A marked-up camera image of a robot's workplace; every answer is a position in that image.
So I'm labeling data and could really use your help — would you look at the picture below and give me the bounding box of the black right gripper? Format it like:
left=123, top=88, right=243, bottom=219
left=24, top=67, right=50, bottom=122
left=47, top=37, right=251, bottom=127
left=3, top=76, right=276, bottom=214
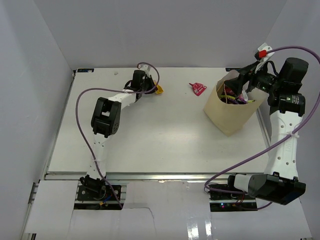
left=224, top=60, right=283, bottom=96

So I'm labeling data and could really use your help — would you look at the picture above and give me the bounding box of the yellow snack bar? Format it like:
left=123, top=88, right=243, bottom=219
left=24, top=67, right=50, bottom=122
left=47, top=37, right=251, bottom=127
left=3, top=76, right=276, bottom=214
left=155, top=85, right=164, bottom=95

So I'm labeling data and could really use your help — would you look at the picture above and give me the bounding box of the purple white snack packet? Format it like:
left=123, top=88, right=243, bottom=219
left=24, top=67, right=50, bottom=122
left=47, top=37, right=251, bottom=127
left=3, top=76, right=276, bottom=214
left=222, top=85, right=249, bottom=105

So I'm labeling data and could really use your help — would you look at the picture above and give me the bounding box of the dark blue chips bag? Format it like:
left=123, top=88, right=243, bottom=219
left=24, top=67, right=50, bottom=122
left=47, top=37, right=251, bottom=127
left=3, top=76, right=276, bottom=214
left=219, top=93, right=255, bottom=105

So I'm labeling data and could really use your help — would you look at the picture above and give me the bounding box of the red candy packet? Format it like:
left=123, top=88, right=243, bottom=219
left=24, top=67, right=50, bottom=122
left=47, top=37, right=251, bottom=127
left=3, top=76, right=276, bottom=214
left=189, top=82, right=207, bottom=96

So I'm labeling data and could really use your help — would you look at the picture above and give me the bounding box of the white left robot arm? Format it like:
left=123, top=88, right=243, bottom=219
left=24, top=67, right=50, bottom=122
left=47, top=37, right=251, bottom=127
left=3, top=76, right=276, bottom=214
left=75, top=63, right=159, bottom=200

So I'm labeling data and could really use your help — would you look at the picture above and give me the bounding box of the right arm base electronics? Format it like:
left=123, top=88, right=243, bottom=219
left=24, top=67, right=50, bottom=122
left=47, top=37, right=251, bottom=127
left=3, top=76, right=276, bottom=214
left=204, top=188, right=258, bottom=213

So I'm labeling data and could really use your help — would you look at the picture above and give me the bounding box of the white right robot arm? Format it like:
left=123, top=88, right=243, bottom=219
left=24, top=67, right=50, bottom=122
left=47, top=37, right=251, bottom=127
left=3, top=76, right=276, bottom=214
left=225, top=57, right=309, bottom=205

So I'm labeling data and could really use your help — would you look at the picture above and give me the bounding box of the brown paper bag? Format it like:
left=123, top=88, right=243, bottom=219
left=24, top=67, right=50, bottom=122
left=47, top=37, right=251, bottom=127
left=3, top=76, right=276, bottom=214
left=203, top=70, right=268, bottom=137

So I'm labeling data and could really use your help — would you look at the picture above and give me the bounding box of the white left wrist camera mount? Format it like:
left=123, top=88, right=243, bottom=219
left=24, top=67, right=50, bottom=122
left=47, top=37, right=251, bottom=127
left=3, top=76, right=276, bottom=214
left=137, top=64, right=151, bottom=77

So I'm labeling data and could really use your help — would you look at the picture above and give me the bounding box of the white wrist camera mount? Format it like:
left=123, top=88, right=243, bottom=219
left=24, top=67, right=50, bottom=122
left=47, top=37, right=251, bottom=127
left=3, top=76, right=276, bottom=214
left=137, top=64, right=151, bottom=77
left=254, top=43, right=274, bottom=73

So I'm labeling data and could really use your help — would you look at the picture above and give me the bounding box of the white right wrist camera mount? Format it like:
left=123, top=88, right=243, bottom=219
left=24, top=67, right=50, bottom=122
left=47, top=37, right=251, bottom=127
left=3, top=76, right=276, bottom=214
left=254, top=43, right=274, bottom=73

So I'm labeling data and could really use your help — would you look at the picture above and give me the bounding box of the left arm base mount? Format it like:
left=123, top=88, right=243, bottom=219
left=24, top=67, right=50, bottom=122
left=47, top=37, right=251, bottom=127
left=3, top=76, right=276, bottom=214
left=74, top=177, right=123, bottom=210

